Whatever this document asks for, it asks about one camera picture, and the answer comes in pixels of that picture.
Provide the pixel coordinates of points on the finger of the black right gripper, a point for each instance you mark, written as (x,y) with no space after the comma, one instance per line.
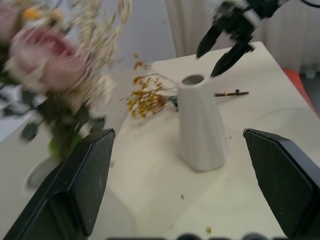
(207,41)
(228,58)

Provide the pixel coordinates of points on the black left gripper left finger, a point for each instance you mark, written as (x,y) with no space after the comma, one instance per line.
(82,180)

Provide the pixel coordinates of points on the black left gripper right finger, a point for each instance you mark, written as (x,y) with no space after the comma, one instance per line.
(287,180)

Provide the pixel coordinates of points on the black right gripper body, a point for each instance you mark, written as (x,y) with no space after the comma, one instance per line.
(231,22)

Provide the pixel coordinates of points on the yellow dried flower bouquet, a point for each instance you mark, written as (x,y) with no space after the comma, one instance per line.
(147,98)

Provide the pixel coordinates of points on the pink rose flower bouquet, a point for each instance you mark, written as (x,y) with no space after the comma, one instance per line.
(47,60)

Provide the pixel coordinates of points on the white pleated curtain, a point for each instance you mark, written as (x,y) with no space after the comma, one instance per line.
(190,25)

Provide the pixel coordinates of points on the white ribbed ceramic vase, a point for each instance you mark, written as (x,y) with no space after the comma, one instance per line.
(200,125)

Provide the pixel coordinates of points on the orange flat object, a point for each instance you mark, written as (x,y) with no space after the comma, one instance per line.
(301,87)

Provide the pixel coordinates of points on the small clear cup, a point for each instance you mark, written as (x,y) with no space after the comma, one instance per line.
(310,74)

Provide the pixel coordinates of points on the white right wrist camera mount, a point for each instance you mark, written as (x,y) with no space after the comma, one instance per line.
(251,15)

